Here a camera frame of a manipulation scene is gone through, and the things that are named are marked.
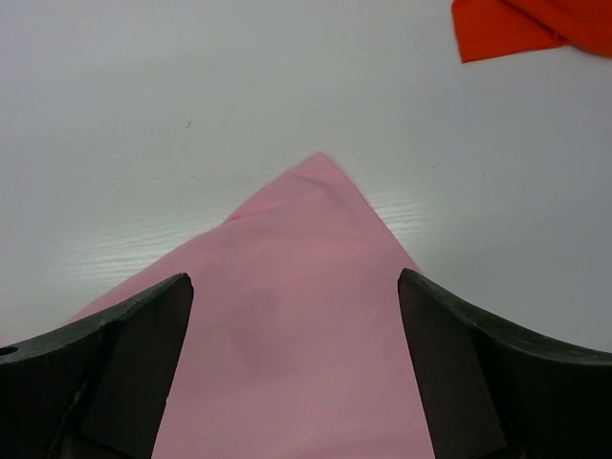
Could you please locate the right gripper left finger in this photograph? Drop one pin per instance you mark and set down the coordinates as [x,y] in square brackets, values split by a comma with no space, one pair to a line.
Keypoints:
[96,387]

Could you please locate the pink t shirt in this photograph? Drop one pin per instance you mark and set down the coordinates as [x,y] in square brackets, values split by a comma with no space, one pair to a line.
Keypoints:
[295,346]

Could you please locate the orange t shirt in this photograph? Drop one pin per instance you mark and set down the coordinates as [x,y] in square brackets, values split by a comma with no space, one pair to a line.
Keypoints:
[491,28]

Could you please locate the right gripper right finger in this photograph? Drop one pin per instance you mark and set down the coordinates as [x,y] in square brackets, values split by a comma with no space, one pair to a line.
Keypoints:
[493,389]

